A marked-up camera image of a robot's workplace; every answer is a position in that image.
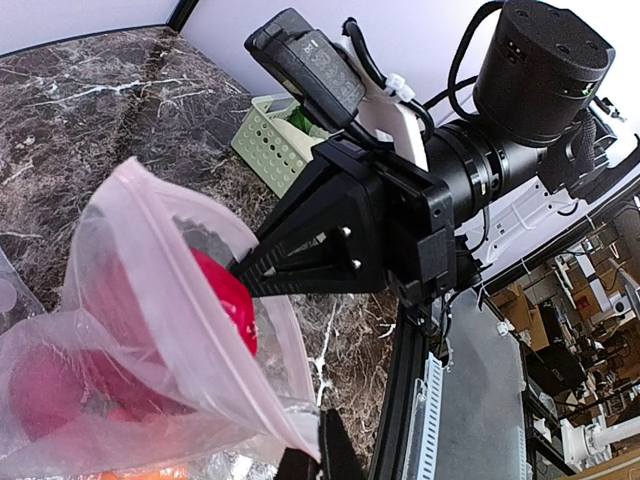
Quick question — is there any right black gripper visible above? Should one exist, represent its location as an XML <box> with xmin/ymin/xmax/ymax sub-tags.
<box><xmin>229</xmin><ymin>139</ymin><xmax>456</xmax><ymax>306</ymax></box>

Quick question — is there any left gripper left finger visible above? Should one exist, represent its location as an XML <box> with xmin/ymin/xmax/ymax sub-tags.
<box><xmin>277</xmin><ymin>448</ymin><xmax>320</xmax><ymax>480</ymax></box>

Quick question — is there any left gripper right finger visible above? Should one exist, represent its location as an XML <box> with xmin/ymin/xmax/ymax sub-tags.
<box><xmin>319</xmin><ymin>409</ymin><xmax>366</xmax><ymax>480</ymax></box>

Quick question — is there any small red tomato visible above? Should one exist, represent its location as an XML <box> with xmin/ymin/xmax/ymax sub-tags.
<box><xmin>190</xmin><ymin>248</ymin><xmax>258</xmax><ymax>357</ymax></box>

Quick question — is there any orange persimmon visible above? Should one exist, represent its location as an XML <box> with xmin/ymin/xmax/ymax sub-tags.
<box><xmin>98</xmin><ymin>464</ymin><xmax>189</xmax><ymax>480</ymax></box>

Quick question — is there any dotted zip bag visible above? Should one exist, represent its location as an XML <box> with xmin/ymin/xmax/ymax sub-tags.
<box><xmin>1</xmin><ymin>158</ymin><xmax>320</xmax><ymax>479</ymax></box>

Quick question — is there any red apple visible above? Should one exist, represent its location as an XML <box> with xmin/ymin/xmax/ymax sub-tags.
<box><xmin>8</xmin><ymin>347</ymin><xmax>186</xmax><ymax>441</ymax></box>

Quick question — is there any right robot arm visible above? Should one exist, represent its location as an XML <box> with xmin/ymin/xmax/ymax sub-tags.
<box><xmin>231</xmin><ymin>1</ymin><xmax>638</xmax><ymax>307</ymax></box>

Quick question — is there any lower clear zip bag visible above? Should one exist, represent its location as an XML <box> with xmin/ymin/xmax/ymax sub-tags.
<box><xmin>0</xmin><ymin>251</ymin><xmax>45</xmax><ymax>333</ymax></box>

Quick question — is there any pale green perforated basket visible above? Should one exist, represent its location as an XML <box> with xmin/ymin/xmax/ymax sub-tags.
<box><xmin>231</xmin><ymin>94</ymin><xmax>329</xmax><ymax>197</ymax></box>

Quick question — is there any white slotted cable duct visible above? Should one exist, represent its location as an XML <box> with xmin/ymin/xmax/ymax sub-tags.
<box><xmin>401</xmin><ymin>353</ymin><xmax>443</xmax><ymax>480</ymax></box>

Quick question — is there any black front rail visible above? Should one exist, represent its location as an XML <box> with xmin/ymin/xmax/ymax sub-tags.
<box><xmin>369</xmin><ymin>305</ymin><xmax>440</xmax><ymax>479</ymax></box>

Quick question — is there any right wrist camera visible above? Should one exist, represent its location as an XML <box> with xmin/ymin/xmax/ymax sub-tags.
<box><xmin>243</xmin><ymin>6</ymin><xmax>431</xmax><ymax>166</ymax></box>

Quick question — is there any right black frame post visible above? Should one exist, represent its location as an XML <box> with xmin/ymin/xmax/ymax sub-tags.
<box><xmin>166</xmin><ymin>0</ymin><xmax>199</xmax><ymax>33</ymax></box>

